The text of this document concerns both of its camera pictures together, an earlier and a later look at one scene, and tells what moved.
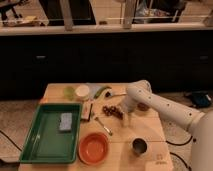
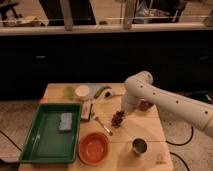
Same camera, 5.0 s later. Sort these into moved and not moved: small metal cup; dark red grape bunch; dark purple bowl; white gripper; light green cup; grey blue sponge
Moved: white gripper; dark red grape bunch
Not moved: light green cup; dark purple bowl; grey blue sponge; small metal cup
